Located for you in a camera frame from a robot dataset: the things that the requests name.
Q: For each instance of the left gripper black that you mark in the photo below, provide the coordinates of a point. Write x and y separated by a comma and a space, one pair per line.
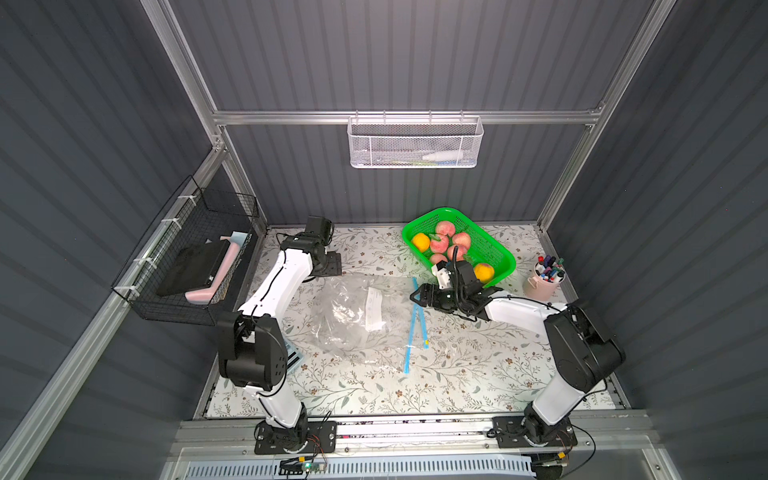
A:
327, 264

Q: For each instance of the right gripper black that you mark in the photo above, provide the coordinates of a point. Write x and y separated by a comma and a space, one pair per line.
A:
433, 297

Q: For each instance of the pink peach with leaf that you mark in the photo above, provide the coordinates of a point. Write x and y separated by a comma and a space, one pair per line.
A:
439, 243

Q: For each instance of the clear zip-top bag blue zipper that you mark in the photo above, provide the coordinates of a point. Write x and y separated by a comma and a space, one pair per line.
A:
370, 320

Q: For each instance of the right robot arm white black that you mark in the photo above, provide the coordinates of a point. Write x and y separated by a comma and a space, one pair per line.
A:
584, 350

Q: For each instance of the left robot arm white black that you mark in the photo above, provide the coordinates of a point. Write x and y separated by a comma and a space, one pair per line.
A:
251, 348

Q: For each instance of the pink peach middle left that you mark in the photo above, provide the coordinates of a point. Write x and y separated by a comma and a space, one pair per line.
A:
437, 258

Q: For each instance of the yellow peach left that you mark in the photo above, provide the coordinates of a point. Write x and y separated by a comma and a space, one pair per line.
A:
421, 242

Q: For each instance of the yellow peach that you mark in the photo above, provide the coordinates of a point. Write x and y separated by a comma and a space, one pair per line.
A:
484, 272
421, 242

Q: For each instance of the yellow peach right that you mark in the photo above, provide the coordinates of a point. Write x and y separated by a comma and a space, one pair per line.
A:
484, 272

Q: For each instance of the pink peach upper right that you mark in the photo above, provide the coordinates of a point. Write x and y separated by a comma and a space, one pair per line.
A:
462, 239

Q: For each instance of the pink peach top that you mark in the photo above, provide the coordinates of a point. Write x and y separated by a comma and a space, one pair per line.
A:
445, 228

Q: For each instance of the green plastic basket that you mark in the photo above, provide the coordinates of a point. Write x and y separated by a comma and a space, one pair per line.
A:
484, 248

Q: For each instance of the teal calculator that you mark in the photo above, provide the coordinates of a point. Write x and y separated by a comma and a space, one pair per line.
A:
295, 358

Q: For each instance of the pink pen cup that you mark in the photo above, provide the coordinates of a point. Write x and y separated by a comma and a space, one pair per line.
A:
547, 274

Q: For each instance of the black pouch in basket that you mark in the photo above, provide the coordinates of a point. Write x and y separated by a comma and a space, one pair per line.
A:
191, 269

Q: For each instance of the white tube in basket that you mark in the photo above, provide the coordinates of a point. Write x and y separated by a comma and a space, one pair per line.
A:
442, 157

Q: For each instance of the white wire wall basket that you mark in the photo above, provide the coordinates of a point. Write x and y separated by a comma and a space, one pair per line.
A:
400, 141

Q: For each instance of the black wire wall basket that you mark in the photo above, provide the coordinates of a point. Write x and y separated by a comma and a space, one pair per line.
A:
196, 215

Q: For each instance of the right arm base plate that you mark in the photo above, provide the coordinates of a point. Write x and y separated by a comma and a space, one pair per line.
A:
518, 431

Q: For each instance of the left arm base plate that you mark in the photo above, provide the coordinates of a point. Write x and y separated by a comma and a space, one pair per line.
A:
306, 438

